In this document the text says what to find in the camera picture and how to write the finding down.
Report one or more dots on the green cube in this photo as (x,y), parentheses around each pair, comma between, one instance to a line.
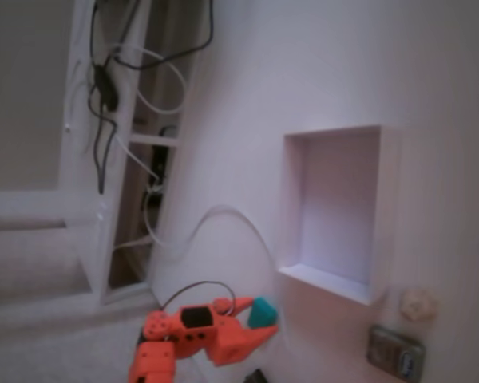
(261,313)

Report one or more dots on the crumpled white paper ball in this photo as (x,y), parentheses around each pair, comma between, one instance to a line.
(419,305)

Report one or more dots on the grey foil packet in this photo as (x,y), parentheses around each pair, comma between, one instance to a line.
(397,351)

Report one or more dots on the small black square box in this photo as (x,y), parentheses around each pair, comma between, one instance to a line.
(257,377)

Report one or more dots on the white frame structure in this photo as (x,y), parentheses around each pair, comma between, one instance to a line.
(92,259)

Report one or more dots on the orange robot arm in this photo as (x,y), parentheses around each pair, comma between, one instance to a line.
(151,359)

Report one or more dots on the white cardboard bin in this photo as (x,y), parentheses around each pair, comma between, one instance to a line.
(335,215)

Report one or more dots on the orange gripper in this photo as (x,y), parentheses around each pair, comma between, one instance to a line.
(231,342)

